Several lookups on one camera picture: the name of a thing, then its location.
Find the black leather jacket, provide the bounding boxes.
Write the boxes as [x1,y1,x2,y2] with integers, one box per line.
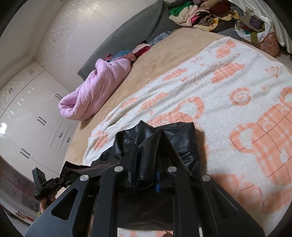
[60,121,201,231]

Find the white glossy wardrobe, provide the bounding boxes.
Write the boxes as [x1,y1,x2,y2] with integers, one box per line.
[1,61,79,180]

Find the pile of mixed clothes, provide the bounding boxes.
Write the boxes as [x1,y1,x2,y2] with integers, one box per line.
[169,1,280,57]

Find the person's left hand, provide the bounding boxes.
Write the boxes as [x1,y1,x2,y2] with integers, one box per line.
[39,193,56,214]

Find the white satin curtain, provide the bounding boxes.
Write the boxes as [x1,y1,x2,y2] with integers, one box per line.
[230,0,291,54]

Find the white orange patterned blanket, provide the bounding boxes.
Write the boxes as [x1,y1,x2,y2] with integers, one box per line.
[83,38,291,234]

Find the tan bed sheet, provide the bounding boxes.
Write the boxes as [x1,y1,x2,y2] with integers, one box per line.
[62,27,229,167]

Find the red and blue clothes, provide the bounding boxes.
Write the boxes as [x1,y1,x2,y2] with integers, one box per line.
[104,31,172,62]

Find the grey upholstered headboard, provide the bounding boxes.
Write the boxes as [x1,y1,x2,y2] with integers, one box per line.
[77,1,181,80]

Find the pink quilted comforter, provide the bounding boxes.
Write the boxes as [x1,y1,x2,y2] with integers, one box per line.
[58,58,131,121]

